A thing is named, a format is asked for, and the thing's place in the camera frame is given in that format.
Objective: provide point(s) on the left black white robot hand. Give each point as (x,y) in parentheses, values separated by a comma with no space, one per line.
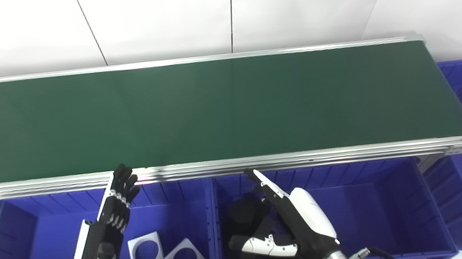
(97,252)

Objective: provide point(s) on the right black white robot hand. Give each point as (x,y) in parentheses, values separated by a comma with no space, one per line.
(311,223)

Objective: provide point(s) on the black cylinder block part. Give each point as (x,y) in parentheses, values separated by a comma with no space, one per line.
(244,213)

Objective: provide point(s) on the blue bin with white parts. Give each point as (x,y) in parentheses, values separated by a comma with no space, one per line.
(46,251)

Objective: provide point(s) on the blue bin with black parts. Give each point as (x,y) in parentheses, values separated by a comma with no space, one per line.
(374,213)

